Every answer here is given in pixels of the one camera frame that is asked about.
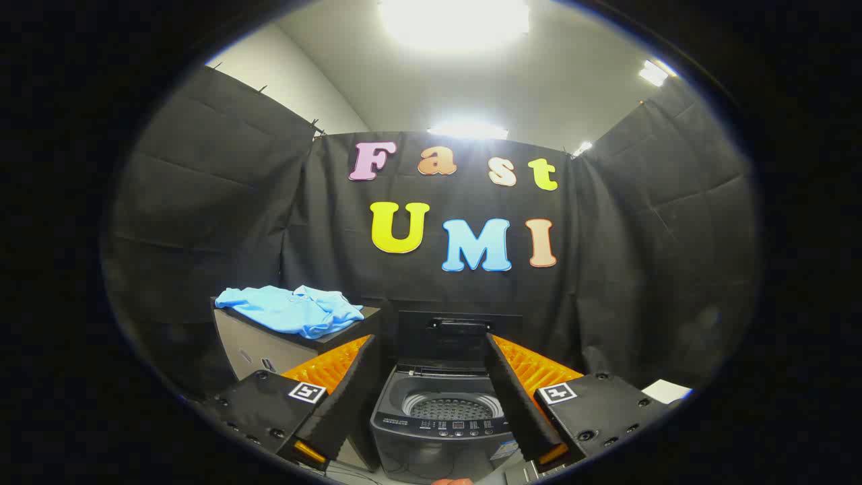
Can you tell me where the black backdrop cloth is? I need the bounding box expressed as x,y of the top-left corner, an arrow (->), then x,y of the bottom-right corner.
101,65 -> 762,405

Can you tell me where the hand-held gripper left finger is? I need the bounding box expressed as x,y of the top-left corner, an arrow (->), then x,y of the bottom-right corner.
202,335 -> 382,472

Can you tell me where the dark grey washing machine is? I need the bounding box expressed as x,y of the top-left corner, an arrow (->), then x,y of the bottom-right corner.
369,366 -> 533,484

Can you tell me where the light blue polo shirt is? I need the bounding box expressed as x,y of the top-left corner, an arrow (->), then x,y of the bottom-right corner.
214,285 -> 365,340

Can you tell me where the grey cabinet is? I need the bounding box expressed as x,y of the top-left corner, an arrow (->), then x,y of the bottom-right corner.
211,298 -> 383,395

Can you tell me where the large ceiling light panel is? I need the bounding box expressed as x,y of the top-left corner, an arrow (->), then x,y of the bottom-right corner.
377,0 -> 533,52

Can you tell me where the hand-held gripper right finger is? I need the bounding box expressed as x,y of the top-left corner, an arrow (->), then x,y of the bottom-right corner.
485,333 -> 671,472

